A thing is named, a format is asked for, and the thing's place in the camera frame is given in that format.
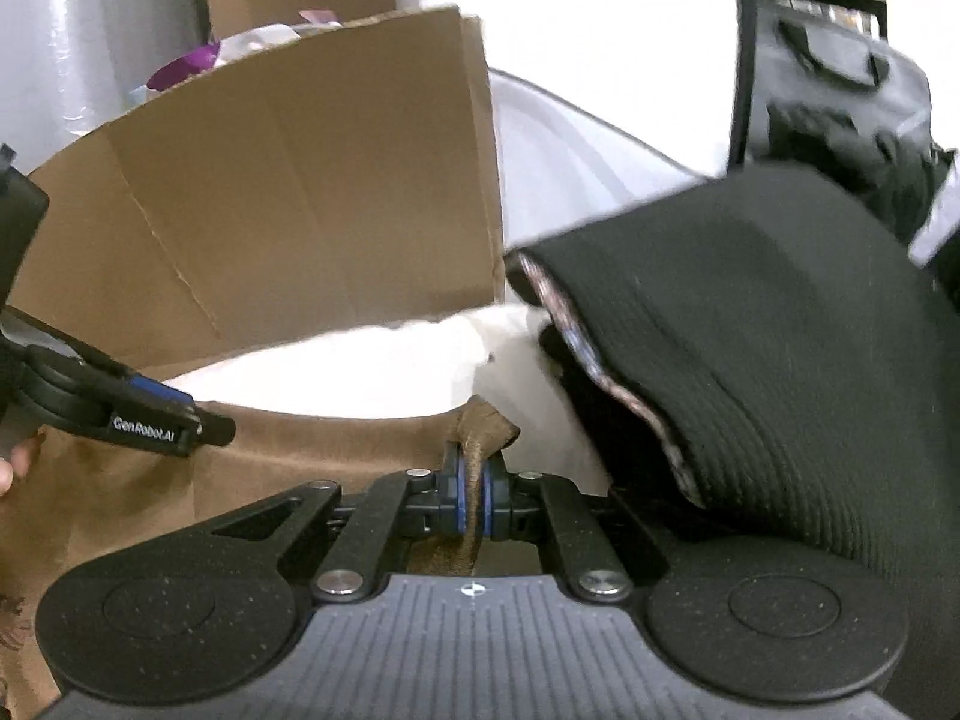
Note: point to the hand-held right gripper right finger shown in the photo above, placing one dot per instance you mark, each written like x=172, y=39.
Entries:
x=489, y=502

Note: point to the purple detergent pouch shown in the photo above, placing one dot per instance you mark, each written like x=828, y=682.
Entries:
x=187, y=64

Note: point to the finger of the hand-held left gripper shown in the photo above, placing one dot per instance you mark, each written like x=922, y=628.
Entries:
x=214, y=429

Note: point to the flattened cardboard sheet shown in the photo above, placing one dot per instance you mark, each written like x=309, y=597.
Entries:
x=300, y=202

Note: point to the person's left hand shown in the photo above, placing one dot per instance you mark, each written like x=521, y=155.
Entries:
x=11, y=469

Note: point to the white bear print blanket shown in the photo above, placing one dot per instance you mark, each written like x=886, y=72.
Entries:
x=375, y=375

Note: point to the brown printed t-shirt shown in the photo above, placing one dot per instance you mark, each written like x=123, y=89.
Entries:
x=262, y=457

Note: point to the black folded garment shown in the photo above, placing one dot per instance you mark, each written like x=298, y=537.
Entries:
x=750, y=352

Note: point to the leopard print garment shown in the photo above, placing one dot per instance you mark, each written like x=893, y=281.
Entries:
x=626, y=394

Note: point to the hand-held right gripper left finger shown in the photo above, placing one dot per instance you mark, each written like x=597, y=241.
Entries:
x=457, y=499

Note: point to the grey wrapped appliance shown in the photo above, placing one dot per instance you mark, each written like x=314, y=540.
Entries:
x=90, y=37

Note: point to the black cloth heap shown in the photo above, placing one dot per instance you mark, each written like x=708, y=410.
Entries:
x=847, y=142

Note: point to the grey duffel bag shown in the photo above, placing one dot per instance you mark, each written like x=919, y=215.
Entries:
x=825, y=67

